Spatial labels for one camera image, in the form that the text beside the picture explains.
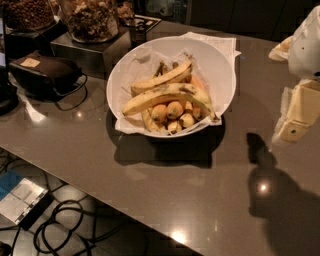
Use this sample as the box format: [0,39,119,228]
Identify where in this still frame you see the white paper liner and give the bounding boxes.
[114,31,242,137]

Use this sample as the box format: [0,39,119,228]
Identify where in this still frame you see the upper back banana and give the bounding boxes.
[131,58,193,95]

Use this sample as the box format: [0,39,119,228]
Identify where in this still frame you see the glass jar of granola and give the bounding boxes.
[58,0,119,43]

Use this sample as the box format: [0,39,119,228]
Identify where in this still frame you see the black cable on table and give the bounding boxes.
[53,73,89,112]

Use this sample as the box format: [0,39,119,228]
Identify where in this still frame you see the large front banana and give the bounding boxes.
[122,83,216,120]

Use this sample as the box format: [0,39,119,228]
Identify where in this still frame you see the white blue box on floor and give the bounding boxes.
[0,170,51,230]

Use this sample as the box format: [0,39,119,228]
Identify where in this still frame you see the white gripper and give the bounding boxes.
[269,6,320,144]

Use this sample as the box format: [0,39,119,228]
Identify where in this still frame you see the white bowl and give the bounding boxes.
[105,35,237,139]

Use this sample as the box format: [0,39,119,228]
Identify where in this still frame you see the black device with label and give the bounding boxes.
[9,51,86,102]

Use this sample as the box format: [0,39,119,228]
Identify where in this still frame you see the metal stand block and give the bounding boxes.
[51,27,131,79]

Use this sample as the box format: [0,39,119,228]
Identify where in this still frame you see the bunch of small bananas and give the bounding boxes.
[141,74,205,134]

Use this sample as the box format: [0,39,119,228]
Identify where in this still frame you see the black cables on floor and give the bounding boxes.
[0,148,134,256]

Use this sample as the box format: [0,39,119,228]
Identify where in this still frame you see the glass jar of nuts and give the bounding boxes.
[0,0,54,30]

